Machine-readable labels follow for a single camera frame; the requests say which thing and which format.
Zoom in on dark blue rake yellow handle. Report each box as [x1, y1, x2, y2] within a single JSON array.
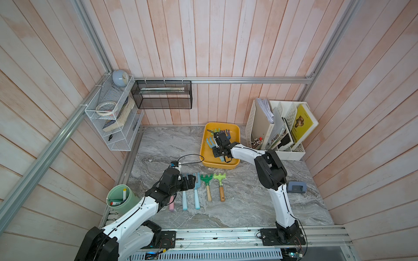
[[221, 129, 231, 139]]

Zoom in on white plastic file organizer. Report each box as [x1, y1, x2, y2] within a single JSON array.
[[246, 98, 319, 161]]

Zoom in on yellow book with mushroom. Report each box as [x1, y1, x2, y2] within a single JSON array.
[[291, 103, 319, 151]]

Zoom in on yellow plastic storage box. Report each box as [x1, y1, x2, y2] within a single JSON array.
[[200, 122, 241, 170]]

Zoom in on black mesh wall basket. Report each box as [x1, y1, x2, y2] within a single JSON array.
[[131, 79, 193, 109]]

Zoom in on grey folder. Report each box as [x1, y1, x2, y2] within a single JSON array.
[[266, 105, 286, 150]]

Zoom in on white papers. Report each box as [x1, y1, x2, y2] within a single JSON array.
[[255, 98, 274, 124]]

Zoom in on dark green rake wooden handle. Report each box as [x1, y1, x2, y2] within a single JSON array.
[[200, 174, 213, 202]]

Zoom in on light green rake wooden handle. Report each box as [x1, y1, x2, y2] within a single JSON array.
[[209, 128, 221, 135]]

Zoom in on green plastic cup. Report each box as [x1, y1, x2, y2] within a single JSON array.
[[106, 184, 140, 216]]

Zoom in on bundle of pens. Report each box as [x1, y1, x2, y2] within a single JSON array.
[[251, 137, 263, 150]]

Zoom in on blue grey small device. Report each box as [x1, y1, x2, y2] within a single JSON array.
[[287, 181, 308, 194]]

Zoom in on grey round clock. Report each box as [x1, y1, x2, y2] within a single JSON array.
[[112, 70, 130, 88]]

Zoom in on purple fork pink handle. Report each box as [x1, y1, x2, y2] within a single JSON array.
[[169, 196, 175, 212]]

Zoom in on light blue fork white handle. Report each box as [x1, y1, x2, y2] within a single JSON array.
[[193, 172, 201, 210]]

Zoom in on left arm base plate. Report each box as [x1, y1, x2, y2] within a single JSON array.
[[142, 231, 176, 250]]

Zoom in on white wire mesh shelf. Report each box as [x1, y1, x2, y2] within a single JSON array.
[[85, 74, 144, 151]]

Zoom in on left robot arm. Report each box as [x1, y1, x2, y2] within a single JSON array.
[[75, 167, 196, 261]]

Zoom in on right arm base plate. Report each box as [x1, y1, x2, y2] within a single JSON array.
[[257, 228, 307, 246]]

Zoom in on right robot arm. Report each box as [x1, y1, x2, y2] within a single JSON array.
[[211, 131, 302, 241]]

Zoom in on roll of tape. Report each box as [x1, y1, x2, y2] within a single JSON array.
[[95, 101, 117, 116]]

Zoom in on light green rake wood handle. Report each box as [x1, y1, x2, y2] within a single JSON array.
[[213, 173, 226, 202]]

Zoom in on light blue fork teal handle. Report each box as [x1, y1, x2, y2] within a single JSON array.
[[182, 191, 188, 211]]

